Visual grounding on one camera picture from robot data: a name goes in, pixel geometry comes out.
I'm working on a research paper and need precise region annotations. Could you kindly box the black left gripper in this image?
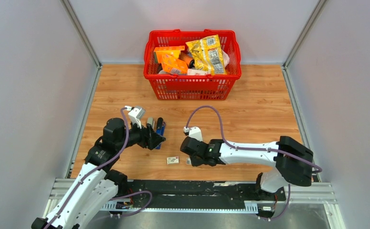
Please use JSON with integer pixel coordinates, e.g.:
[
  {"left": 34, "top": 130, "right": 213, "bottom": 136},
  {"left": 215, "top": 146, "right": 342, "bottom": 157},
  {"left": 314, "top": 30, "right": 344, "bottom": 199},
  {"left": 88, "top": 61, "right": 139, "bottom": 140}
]
[{"left": 116, "top": 117, "right": 166, "bottom": 151}]

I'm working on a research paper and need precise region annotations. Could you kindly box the blue and black stapler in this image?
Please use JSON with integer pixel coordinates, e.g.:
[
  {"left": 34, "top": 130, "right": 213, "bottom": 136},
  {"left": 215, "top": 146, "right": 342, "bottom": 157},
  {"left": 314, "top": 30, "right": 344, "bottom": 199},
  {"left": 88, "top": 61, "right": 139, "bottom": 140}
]
[{"left": 156, "top": 117, "right": 166, "bottom": 136}]

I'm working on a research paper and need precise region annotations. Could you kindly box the grey and white stapler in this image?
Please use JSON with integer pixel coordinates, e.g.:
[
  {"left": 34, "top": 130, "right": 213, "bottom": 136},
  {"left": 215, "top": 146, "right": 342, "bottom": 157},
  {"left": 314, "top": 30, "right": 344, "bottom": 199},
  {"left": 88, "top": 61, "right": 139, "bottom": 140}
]
[{"left": 147, "top": 117, "right": 155, "bottom": 128}]

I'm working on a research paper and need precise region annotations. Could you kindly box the white staple box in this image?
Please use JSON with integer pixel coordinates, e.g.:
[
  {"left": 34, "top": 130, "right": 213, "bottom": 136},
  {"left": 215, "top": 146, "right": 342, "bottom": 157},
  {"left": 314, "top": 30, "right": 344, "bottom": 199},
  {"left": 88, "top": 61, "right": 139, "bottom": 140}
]
[{"left": 167, "top": 156, "right": 180, "bottom": 165}]

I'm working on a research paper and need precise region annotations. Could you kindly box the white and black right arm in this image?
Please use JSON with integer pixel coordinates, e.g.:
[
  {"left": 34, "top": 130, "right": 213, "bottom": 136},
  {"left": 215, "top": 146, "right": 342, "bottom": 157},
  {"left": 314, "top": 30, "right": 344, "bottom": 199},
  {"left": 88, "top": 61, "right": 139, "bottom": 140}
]
[{"left": 180, "top": 136, "right": 314, "bottom": 200}]

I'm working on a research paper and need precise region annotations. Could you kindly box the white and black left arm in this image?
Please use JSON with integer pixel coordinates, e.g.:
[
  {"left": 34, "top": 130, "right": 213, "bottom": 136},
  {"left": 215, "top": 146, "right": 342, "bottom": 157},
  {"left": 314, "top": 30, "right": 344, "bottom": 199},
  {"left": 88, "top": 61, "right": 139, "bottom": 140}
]
[{"left": 31, "top": 118, "right": 166, "bottom": 229}]

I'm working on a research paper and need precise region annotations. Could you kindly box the red plastic shopping basket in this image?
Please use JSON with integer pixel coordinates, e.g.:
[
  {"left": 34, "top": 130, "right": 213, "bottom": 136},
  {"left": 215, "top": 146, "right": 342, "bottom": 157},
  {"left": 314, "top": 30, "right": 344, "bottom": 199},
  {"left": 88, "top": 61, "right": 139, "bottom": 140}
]
[{"left": 143, "top": 29, "right": 242, "bottom": 100}]

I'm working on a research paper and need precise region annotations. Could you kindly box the orange snack packet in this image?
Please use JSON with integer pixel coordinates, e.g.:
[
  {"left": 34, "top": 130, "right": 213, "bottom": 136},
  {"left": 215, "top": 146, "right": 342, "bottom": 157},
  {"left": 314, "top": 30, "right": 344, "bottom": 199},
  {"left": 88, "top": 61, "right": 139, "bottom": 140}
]
[{"left": 161, "top": 59, "right": 188, "bottom": 74}]

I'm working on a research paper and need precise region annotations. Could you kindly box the orange carton box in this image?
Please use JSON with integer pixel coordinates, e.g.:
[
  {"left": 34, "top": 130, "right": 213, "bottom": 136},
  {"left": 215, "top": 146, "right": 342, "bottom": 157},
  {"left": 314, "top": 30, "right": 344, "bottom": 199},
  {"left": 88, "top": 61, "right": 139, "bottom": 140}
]
[{"left": 153, "top": 45, "right": 185, "bottom": 63}]

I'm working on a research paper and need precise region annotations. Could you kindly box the yellow snack bag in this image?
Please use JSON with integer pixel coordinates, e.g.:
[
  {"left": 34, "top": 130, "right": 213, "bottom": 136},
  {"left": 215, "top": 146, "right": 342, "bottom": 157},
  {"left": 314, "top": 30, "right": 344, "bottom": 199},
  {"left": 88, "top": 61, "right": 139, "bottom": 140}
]
[{"left": 186, "top": 35, "right": 227, "bottom": 75}]

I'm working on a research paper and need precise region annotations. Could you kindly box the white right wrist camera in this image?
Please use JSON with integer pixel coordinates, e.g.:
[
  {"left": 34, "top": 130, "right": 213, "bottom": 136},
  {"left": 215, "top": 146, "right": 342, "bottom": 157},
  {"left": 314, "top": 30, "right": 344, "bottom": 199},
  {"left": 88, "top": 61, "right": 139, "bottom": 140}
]
[{"left": 183, "top": 126, "right": 203, "bottom": 142}]

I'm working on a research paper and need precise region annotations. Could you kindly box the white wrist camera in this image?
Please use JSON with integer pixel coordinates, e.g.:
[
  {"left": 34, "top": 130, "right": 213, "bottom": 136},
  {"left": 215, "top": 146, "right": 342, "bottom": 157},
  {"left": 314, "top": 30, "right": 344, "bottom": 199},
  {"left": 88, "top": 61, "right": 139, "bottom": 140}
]
[
  {"left": 125, "top": 105, "right": 146, "bottom": 129},
  {"left": 183, "top": 126, "right": 203, "bottom": 142}
]

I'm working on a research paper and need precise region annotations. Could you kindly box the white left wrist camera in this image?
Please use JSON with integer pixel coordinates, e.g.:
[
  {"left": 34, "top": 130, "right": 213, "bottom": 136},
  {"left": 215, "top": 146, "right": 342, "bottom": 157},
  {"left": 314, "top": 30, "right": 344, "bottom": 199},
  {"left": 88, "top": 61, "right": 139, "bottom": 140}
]
[{"left": 125, "top": 105, "right": 146, "bottom": 129}]

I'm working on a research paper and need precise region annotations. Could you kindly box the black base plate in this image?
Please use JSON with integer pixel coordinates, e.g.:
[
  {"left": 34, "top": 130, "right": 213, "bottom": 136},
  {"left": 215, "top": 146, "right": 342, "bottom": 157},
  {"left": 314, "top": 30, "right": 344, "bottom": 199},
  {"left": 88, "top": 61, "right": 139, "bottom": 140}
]
[{"left": 117, "top": 180, "right": 286, "bottom": 207}]

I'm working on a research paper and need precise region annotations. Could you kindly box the white slotted cable duct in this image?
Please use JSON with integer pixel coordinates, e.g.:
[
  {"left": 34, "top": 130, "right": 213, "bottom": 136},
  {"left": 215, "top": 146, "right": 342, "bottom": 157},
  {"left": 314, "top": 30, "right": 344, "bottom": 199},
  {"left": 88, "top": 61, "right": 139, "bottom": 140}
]
[{"left": 100, "top": 200, "right": 259, "bottom": 214}]

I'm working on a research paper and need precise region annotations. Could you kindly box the aluminium frame rail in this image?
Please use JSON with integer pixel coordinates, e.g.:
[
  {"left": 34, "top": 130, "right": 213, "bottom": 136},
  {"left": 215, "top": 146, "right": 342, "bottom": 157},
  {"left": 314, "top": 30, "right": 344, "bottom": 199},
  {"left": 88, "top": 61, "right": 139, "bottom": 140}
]
[{"left": 61, "top": 0, "right": 103, "bottom": 69}]

